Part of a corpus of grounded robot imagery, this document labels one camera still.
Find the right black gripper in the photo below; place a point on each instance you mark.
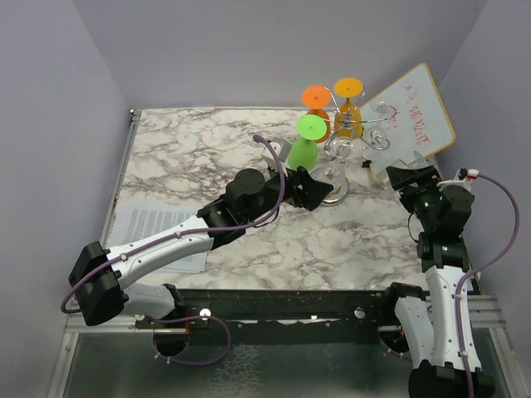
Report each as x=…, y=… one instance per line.
x=428, y=177

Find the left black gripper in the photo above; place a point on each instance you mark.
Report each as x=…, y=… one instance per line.
x=310, y=194

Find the green plastic wine glass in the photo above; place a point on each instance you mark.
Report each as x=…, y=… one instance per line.
x=304, y=150

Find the clear wine glass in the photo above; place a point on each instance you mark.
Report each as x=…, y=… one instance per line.
x=374, y=135
x=334, y=171
x=417, y=162

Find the yellow plastic wine glass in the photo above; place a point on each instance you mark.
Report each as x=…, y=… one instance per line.
x=347, y=119

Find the orange plastic wine glass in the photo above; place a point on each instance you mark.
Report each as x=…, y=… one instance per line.
x=316, y=98

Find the clear wine glass front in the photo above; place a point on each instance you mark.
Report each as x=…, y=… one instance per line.
x=334, y=171

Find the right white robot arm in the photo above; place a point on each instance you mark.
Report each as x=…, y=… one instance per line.
x=436, y=320

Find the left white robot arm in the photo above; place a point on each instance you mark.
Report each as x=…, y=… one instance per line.
x=105, y=281

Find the chrome wine glass rack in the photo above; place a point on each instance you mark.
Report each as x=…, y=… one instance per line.
x=315, y=173

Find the printed paper sheets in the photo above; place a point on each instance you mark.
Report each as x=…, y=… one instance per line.
x=139, y=221

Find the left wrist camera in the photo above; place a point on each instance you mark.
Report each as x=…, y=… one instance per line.
x=282, y=150

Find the whiteboard with yellow frame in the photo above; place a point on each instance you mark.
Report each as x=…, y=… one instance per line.
x=421, y=124

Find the aluminium frame rails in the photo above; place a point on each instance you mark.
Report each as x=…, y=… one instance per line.
x=74, y=328

